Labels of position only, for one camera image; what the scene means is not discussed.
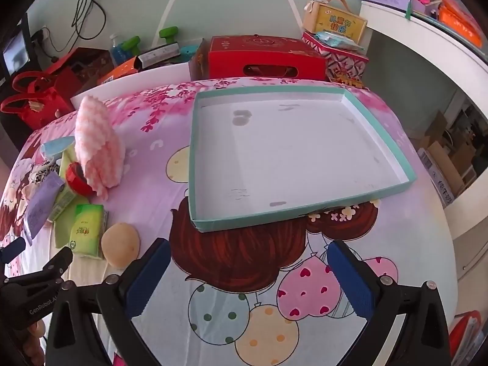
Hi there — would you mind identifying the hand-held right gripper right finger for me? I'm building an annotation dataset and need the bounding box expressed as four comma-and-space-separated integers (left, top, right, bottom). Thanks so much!
326, 239, 452, 366

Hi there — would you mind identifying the red felt bag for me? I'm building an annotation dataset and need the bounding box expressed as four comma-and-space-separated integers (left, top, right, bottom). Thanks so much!
0, 72, 75, 130

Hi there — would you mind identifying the tan gift box with handle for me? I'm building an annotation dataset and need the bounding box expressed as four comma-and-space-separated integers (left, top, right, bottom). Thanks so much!
304, 0, 368, 42

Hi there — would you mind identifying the dark red gift box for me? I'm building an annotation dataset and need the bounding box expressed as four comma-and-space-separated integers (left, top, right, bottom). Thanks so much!
42, 48, 113, 94

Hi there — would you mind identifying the person's left hand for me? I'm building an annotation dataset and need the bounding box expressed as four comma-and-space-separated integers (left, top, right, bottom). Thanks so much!
21, 319, 48, 366

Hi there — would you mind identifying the black cable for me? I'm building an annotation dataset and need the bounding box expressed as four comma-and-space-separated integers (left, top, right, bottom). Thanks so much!
42, 0, 106, 52

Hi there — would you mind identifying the peach fluffy puff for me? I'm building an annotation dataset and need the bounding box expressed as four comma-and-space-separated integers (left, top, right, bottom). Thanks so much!
101, 223, 142, 268

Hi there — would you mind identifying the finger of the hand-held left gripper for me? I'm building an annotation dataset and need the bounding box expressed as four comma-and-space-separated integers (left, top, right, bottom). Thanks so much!
0, 236, 27, 264
2, 246, 74, 288

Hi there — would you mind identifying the light green cloth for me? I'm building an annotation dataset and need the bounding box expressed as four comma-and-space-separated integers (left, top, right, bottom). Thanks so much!
52, 149, 82, 250

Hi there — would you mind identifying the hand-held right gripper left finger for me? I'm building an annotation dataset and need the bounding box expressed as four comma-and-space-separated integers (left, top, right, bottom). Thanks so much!
46, 237, 172, 366

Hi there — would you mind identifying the yellow red flat box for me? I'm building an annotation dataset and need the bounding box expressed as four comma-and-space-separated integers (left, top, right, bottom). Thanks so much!
330, 76, 364, 90

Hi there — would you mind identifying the blue face mask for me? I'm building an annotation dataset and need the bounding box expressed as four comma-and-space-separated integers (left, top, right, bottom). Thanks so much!
41, 136, 76, 161

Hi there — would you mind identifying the leopard print scrunchie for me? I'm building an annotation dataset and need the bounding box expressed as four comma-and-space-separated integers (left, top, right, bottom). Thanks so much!
30, 159, 62, 189

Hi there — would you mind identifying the brown cardboard box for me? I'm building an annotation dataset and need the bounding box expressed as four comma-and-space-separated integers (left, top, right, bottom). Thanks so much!
423, 110, 477, 187

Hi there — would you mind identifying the orange box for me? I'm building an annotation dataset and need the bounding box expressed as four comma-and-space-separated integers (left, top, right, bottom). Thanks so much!
97, 56, 142, 84

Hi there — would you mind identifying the computer monitor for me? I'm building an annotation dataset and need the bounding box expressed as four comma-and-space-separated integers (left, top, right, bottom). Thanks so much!
2, 32, 31, 75

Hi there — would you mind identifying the purple packet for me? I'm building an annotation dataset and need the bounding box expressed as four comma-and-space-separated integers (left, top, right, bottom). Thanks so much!
23, 171, 65, 245

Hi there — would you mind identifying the red tape roll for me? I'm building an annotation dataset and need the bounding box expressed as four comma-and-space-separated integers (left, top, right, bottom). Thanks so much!
65, 162, 94, 195

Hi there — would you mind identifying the shallow teal cardboard box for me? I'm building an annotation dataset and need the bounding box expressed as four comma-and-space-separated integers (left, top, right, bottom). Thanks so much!
188, 86, 417, 233

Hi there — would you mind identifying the red box with handle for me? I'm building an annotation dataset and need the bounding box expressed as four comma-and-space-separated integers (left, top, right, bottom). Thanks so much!
208, 36, 328, 81

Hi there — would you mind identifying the white cardboard carton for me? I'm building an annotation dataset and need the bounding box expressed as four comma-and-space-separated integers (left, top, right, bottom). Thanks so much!
417, 147, 464, 208

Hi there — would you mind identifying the black silver box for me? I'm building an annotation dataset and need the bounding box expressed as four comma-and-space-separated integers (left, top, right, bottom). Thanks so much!
138, 44, 180, 70

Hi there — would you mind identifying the blue liquid bottle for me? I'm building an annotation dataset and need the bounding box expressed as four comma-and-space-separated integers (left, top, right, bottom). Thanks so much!
110, 34, 128, 67

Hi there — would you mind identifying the printed cartoon bedsheet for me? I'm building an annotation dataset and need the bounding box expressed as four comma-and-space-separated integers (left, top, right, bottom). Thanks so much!
0, 76, 458, 366

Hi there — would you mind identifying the red white patterned box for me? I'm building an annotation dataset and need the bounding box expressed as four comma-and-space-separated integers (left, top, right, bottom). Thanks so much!
302, 32, 370, 84

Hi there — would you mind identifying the pink white striped towel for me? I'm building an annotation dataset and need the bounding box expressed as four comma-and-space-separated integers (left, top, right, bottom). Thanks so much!
75, 95, 126, 200

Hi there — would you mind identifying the white shelf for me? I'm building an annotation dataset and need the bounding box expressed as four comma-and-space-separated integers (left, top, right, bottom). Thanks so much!
360, 0, 488, 283

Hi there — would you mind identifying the orange packet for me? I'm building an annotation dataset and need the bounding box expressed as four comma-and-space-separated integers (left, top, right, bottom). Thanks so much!
438, 0, 485, 46

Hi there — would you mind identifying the wet wipes packet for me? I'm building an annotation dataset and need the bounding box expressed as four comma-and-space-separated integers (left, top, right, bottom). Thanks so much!
314, 30, 364, 51

